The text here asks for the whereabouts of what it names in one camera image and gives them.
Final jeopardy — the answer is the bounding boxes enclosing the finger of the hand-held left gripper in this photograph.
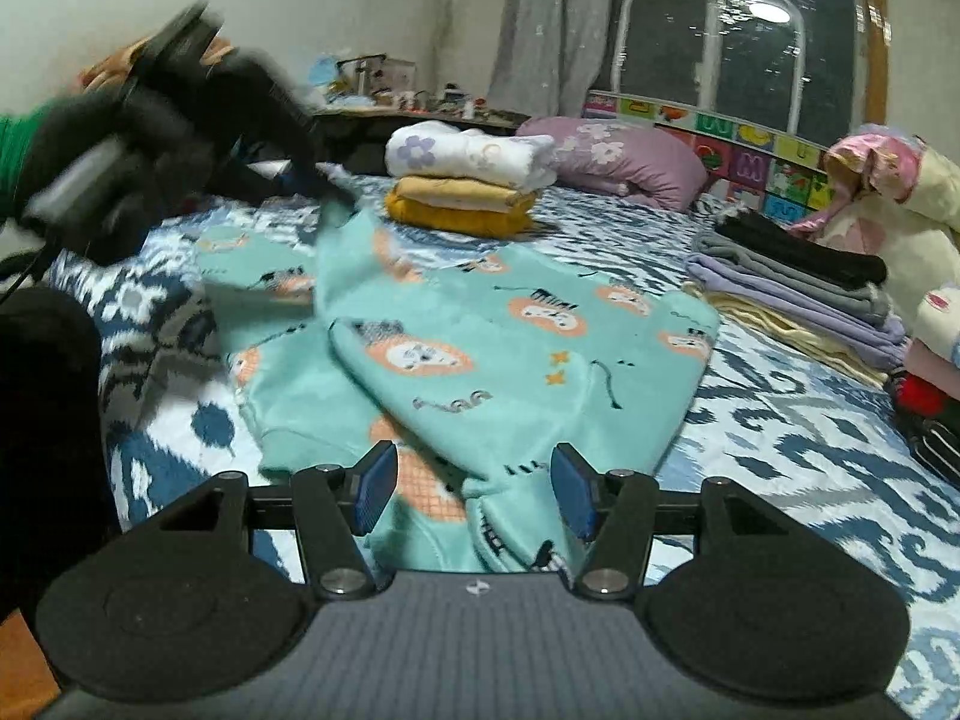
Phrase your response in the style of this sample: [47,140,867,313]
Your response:
[221,51,355,208]

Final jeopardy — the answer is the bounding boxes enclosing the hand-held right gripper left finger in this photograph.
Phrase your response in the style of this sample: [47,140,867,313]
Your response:
[157,441,398,602]

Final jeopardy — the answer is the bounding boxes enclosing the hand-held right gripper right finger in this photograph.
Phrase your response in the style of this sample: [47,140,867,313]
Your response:
[551,444,796,601]

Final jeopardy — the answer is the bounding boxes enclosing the teal lion print garment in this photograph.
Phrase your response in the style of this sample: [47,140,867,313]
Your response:
[195,206,721,575]

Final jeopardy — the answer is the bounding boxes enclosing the person's left forearm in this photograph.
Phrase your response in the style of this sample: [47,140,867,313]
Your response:
[0,116,44,222]

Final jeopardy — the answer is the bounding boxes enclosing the beige desk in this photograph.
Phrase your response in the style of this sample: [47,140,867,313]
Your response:
[311,101,526,166]

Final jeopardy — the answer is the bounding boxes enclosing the white floral padded jacket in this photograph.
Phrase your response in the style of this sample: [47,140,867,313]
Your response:
[385,120,557,190]

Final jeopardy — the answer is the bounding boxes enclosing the yellow folded garment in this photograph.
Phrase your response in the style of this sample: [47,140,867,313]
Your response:
[385,175,539,239]

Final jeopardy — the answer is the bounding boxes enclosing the blue patterned bed sheet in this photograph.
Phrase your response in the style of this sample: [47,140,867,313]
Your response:
[45,165,960,713]

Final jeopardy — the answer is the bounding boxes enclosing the pale yellow folded cloth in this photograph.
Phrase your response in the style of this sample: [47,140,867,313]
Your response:
[701,292,893,389]

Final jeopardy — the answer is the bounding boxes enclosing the grey curtain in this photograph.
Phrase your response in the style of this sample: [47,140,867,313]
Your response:
[487,0,620,117]

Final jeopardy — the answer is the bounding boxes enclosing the folded dark and purple stack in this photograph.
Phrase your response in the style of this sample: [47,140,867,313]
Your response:
[684,253,908,368]

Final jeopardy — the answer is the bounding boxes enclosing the grey folded garment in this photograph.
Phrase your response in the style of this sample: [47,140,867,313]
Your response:
[690,231,893,320]

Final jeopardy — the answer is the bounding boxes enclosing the person's black-clad leg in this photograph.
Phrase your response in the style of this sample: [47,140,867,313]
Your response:
[0,289,125,620]

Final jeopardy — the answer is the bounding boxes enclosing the black folded garment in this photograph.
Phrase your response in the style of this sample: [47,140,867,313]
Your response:
[712,210,890,287]

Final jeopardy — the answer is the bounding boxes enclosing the purple floral pillow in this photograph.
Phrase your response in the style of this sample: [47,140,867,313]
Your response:
[516,116,707,211]

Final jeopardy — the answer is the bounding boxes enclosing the red and black item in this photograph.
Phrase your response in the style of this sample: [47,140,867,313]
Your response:
[892,371,960,482]

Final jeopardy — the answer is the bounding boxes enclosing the colourful alphabet foam mat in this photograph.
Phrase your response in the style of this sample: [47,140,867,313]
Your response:
[585,90,848,230]

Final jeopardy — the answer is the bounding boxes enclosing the pink folded garment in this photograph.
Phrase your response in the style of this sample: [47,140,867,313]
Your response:
[904,270,960,395]

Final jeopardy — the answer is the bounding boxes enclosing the white window frame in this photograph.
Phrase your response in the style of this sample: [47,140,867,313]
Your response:
[611,0,863,143]

